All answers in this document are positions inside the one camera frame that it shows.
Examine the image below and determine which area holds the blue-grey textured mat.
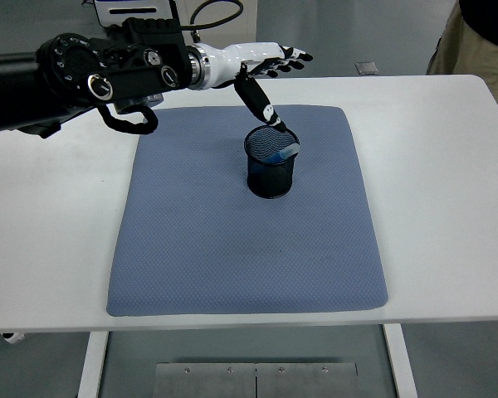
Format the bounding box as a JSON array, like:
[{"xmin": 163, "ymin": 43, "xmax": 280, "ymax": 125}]
[{"xmin": 105, "ymin": 105, "xmax": 389, "ymax": 318}]

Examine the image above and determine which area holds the person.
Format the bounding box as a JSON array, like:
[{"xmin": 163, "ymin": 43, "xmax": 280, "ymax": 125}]
[{"xmin": 426, "ymin": 0, "xmax": 498, "ymax": 110}]

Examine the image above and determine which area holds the white appliance with black slot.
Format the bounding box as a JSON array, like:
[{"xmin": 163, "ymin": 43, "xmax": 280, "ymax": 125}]
[{"xmin": 94, "ymin": 0, "xmax": 178, "ymax": 28}]

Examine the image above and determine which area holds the blue marker with clear cap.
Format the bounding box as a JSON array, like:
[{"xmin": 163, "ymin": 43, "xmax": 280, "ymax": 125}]
[{"xmin": 265, "ymin": 143, "xmax": 300, "ymax": 164}]

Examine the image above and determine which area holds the black mesh pen holder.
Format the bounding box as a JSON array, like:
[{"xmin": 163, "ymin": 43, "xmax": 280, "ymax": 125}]
[{"xmin": 243, "ymin": 126, "xmax": 301, "ymax": 199}]

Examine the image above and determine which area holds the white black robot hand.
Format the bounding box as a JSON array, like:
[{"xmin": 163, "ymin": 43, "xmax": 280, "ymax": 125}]
[{"xmin": 207, "ymin": 41, "xmax": 314, "ymax": 133}]

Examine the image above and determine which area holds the grey metal plate with screws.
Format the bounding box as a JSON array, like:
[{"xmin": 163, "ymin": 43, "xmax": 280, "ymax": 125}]
[
  {"xmin": 256, "ymin": 362, "xmax": 360, "ymax": 398},
  {"xmin": 152, "ymin": 362, "xmax": 257, "ymax": 398}
]

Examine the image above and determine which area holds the white table leg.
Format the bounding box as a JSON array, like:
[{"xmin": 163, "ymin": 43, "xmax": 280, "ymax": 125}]
[
  {"xmin": 75, "ymin": 331, "xmax": 110, "ymax": 398},
  {"xmin": 383, "ymin": 323, "xmax": 418, "ymax": 398}
]

